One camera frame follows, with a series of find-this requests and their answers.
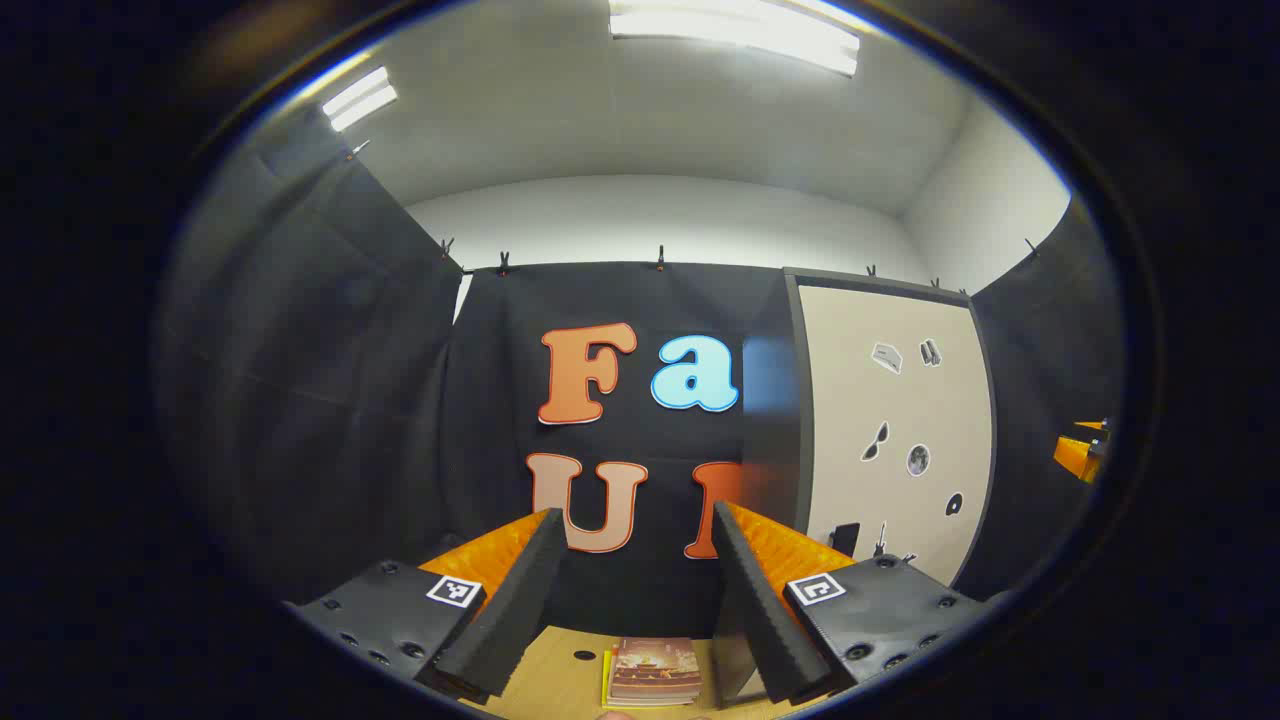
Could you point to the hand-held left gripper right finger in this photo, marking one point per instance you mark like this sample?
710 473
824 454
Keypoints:
750 600

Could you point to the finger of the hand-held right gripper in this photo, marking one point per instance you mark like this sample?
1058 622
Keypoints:
1078 455

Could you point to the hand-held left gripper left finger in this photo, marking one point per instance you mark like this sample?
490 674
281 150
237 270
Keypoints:
520 590

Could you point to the grey cabinet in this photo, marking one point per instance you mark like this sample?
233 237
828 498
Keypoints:
770 420

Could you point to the brown cover book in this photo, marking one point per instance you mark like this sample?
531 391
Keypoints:
655 668

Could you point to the yellow cover book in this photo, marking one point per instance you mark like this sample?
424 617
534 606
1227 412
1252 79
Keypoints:
606 682

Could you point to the narrow ceiling light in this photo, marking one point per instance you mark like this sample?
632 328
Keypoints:
360 98

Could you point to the large ceiling light panel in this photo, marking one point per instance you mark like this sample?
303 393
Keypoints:
740 30

